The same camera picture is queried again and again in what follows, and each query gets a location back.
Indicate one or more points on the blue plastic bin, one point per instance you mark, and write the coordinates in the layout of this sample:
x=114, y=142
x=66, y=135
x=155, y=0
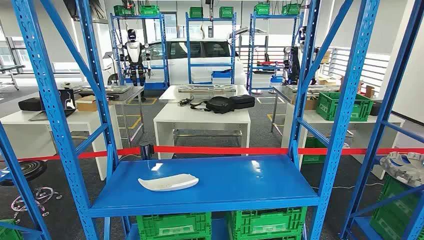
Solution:
x=222, y=74
x=276, y=79

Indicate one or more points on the white car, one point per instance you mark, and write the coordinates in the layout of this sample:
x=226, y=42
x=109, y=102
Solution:
x=177, y=71

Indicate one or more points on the white table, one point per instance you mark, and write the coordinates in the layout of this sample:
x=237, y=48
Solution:
x=364, y=132
x=20, y=132
x=172, y=94
x=198, y=117

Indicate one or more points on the red barrier belt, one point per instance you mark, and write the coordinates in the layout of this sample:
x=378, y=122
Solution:
x=232, y=150

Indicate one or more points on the steel table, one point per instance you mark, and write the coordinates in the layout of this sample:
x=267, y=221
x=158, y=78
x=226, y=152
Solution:
x=281, y=91
x=127, y=96

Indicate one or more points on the grey parts tray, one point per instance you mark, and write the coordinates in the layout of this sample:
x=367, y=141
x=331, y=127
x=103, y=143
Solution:
x=116, y=89
x=205, y=88

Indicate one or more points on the black wall monitor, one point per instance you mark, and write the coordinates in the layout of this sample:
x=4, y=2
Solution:
x=99, y=11

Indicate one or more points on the black and white humanoid robot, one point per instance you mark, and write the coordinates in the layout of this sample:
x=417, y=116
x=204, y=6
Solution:
x=134, y=53
x=293, y=68

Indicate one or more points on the black round base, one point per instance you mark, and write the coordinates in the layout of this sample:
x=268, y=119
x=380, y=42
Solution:
x=30, y=169

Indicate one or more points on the small cardboard box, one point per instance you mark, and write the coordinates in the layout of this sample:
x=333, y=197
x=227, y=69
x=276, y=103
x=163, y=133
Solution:
x=369, y=91

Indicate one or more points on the long white plastic trim part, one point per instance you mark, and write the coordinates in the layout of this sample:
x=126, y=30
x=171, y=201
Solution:
x=169, y=182

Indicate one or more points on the black barrier post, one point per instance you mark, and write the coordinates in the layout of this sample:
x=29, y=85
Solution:
x=146, y=150

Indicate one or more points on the black backpack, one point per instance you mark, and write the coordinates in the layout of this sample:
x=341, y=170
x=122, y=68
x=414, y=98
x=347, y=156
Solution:
x=220, y=105

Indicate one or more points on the black hard case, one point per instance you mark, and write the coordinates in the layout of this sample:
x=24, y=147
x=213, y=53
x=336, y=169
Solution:
x=243, y=101

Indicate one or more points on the grey metal disc part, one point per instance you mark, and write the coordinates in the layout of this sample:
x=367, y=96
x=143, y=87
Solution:
x=407, y=172

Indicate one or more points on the blue steel shelf rack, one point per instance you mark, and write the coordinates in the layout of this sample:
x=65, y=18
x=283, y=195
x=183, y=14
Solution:
x=163, y=49
x=215, y=179
x=20, y=185
x=384, y=116
x=251, y=49
x=212, y=65

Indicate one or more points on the black laptop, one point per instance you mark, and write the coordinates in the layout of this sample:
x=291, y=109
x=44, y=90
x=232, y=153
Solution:
x=69, y=99

